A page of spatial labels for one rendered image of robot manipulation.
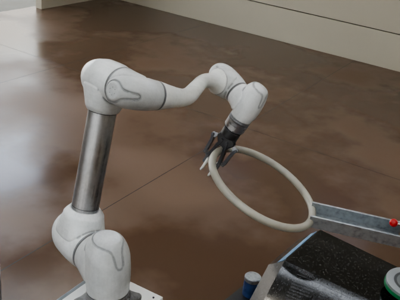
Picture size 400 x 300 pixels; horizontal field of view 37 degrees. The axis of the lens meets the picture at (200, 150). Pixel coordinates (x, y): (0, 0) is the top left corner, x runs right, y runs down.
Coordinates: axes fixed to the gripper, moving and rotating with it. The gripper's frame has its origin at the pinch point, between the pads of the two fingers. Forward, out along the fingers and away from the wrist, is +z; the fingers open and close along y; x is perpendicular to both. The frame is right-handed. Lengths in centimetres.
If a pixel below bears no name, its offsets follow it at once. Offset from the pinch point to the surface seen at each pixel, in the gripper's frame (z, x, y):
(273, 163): -9.5, 20.2, 18.9
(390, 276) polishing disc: -4, 17, 85
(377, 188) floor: 69, 277, 72
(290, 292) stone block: 23, 2, 58
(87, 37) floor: 218, 457, -340
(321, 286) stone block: 14, 6, 66
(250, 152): -9.6, 15.1, 8.4
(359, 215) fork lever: -18, 14, 60
